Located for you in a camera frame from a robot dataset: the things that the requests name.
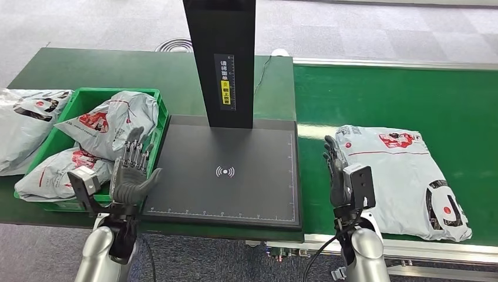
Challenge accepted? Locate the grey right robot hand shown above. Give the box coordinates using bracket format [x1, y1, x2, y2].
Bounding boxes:
[322, 135, 353, 209]

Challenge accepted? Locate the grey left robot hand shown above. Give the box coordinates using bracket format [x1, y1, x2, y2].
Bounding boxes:
[110, 126, 163, 206]

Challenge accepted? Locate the grey mailer bag red print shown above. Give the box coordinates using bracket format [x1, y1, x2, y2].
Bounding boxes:
[54, 90, 160, 162]

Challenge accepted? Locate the green conveyor belt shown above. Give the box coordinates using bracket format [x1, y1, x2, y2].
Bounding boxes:
[292, 64, 498, 247]

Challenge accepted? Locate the large flat grey mailer bag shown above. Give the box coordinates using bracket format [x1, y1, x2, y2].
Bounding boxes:
[334, 124, 473, 243]

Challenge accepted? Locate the green plastic crate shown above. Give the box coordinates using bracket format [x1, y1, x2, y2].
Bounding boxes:
[14, 87, 170, 213]

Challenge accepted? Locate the crumpled grey mailer bag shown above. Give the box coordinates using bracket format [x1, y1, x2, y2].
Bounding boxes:
[14, 147, 116, 202]

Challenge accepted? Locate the dark green table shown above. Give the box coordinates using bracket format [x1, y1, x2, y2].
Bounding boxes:
[0, 46, 305, 244]

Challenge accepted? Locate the grey mailer bag black print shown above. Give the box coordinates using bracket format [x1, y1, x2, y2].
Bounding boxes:
[0, 88, 75, 177]

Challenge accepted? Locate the black yellow column label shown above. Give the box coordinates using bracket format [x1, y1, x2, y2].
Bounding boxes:
[213, 53, 237, 112]

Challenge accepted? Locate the round floor vent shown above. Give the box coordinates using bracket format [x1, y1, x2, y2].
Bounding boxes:
[154, 37, 193, 53]

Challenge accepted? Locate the black scanner column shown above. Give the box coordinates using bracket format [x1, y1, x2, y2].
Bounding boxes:
[183, 0, 257, 129]

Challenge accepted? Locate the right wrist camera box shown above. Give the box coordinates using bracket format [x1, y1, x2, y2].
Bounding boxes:
[343, 163, 376, 211]

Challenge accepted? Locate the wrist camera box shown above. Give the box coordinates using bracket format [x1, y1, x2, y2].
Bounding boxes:
[67, 165, 103, 213]
[343, 163, 376, 211]

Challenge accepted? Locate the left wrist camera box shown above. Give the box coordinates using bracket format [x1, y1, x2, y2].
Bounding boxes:
[67, 165, 103, 213]

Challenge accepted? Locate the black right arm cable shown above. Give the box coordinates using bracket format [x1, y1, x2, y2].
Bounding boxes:
[302, 210, 365, 282]

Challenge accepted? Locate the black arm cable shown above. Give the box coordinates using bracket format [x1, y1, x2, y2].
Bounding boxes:
[142, 237, 157, 282]
[302, 210, 365, 282]

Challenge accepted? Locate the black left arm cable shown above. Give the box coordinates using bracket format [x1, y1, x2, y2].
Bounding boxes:
[142, 237, 157, 282]

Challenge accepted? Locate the black scanner base plate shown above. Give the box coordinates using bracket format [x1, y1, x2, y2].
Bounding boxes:
[140, 115, 304, 231]

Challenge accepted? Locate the aluminium conveyor rail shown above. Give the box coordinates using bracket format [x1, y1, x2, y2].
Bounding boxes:
[245, 233, 498, 282]
[292, 57, 498, 72]

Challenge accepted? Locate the thin black table cable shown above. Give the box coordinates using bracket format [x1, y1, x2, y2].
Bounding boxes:
[253, 55, 272, 96]

